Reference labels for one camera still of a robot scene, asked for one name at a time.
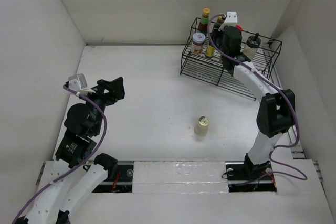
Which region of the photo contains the yellow cap spice shaker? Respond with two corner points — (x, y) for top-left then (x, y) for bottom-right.
(194, 116), (209, 136)

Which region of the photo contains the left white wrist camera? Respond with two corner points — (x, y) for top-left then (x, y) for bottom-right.
(68, 73), (88, 93)

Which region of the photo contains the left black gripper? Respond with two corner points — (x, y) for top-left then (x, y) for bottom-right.
(80, 76), (124, 134)

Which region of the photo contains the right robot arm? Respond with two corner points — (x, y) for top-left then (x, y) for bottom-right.
(208, 25), (298, 184)

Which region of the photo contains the black mounting rail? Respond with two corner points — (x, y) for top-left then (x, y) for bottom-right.
(93, 161), (277, 194)

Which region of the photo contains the red green sauce bottle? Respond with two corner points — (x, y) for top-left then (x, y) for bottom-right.
(215, 14), (226, 27)

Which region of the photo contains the black cap spice shaker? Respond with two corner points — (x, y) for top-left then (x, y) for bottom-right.
(243, 33), (261, 60)

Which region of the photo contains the red lid dark jar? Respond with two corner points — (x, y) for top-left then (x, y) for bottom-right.
(235, 25), (243, 31)

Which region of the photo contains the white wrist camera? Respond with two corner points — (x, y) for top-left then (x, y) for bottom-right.
(68, 73), (88, 93)
(218, 11), (238, 31)

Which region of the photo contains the purple cable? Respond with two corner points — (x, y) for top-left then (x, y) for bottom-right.
(206, 14), (308, 186)
(12, 85), (108, 224)

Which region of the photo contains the small yellow brown bottle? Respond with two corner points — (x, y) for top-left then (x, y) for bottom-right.
(205, 45), (215, 58)

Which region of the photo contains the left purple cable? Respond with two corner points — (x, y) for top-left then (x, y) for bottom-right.
(12, 85), (108, 224)

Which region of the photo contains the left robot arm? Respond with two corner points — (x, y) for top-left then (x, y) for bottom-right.
(13, 74), (125, 223)

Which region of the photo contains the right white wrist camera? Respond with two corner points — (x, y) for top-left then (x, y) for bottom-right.
(218, 11), (238, 31)

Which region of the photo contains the green label sauce bottle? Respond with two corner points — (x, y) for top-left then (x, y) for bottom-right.
(197, 8), (211, 35)

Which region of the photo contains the black wire rack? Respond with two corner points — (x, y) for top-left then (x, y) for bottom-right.
(179, 18), (283, 101)

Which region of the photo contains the white lid glass jar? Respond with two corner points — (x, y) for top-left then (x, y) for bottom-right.
(191, 32), (206, 55)

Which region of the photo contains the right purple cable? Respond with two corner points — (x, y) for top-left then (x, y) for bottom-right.
(206, 14), (308, 186)

